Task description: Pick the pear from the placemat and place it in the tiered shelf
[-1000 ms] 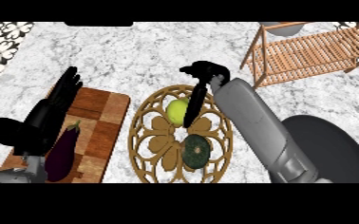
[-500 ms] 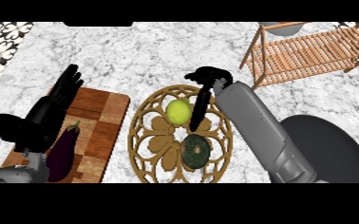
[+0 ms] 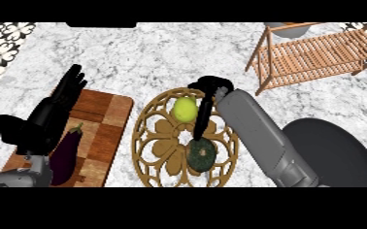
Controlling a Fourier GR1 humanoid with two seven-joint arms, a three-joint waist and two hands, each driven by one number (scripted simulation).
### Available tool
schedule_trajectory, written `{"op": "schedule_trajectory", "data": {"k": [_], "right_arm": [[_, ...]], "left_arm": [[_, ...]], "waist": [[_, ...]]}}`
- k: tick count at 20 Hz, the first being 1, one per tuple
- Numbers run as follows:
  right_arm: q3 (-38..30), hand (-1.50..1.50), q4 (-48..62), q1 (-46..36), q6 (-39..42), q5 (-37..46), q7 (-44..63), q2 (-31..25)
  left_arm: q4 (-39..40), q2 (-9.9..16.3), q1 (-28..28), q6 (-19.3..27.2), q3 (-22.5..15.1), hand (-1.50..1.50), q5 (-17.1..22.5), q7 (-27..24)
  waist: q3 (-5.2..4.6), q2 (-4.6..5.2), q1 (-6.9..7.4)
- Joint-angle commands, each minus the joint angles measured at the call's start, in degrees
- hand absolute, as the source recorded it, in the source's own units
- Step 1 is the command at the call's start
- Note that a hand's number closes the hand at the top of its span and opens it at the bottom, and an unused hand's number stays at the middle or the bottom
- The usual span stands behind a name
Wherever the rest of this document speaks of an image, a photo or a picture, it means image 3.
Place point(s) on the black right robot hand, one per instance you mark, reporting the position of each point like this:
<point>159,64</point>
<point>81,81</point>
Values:
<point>205,110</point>

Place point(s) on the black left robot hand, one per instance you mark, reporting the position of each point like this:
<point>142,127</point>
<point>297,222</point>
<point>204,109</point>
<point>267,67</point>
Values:
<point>47,119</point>

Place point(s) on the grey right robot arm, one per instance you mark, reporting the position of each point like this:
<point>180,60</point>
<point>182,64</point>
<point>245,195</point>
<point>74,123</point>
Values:
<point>265,139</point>

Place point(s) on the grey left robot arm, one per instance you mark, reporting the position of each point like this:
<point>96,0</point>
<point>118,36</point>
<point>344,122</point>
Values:
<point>25,173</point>

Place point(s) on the green pear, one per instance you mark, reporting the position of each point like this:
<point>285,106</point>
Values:
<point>185,109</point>

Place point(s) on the gold openwork round placemat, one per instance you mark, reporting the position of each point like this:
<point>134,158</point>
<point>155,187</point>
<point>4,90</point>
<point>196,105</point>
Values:
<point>183,139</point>

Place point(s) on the wooden tiered shelf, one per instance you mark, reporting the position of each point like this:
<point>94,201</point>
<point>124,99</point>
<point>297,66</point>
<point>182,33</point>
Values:
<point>310,55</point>

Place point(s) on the wooden checkered cutting board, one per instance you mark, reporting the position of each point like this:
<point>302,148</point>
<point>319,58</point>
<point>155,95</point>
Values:
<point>93,136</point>

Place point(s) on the dark purple eggplant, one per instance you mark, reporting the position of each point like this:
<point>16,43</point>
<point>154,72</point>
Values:
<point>65,157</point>

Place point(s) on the dark green avocado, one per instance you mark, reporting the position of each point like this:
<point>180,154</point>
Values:
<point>201,154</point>

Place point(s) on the dark grey round plate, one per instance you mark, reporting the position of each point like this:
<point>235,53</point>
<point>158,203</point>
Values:
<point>330,152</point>

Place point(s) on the grey bowl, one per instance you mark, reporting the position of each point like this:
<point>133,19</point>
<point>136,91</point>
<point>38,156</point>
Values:
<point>288,29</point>

